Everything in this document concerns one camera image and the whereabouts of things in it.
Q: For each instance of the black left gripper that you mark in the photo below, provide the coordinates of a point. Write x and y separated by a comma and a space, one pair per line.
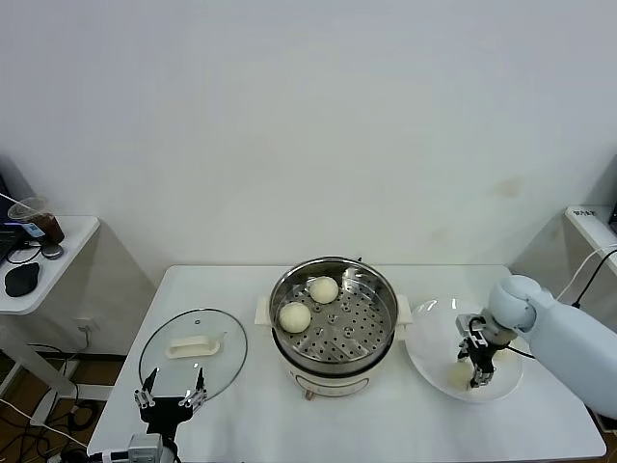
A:
164, 410

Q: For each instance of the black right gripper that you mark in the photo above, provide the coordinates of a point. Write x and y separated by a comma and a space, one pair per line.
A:
483, 358

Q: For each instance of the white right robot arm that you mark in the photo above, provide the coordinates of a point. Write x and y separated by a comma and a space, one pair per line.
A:
569, 347

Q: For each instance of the white round plate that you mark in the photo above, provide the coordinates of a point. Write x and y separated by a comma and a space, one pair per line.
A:
429, 328

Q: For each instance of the white electric cooker base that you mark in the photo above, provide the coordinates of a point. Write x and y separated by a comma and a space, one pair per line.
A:
332, 381

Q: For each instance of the white side table with laptop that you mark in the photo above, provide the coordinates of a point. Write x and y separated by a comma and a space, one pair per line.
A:
72, 241

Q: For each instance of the small grey round puck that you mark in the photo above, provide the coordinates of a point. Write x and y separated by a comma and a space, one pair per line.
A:
52, 252

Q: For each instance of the white side table with label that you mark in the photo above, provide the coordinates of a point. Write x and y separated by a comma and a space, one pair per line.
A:
588, 226

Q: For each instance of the black computer mouse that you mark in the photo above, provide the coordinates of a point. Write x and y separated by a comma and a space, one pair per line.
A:
21, 280

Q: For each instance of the plastic cup iced coffee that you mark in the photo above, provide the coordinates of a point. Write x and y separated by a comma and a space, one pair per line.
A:
50, 226

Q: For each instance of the white drinking straw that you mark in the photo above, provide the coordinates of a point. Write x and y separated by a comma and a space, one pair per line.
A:
12, 199

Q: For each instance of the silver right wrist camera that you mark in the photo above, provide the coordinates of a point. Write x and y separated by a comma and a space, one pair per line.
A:
470, 328

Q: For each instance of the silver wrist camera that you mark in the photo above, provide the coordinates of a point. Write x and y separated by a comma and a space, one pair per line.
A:
144, 446
470, 328

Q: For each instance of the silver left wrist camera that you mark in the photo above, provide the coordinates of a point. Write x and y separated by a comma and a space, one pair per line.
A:
144, 446

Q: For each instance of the white wall socket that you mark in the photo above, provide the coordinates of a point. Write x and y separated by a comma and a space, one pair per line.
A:
87, 325

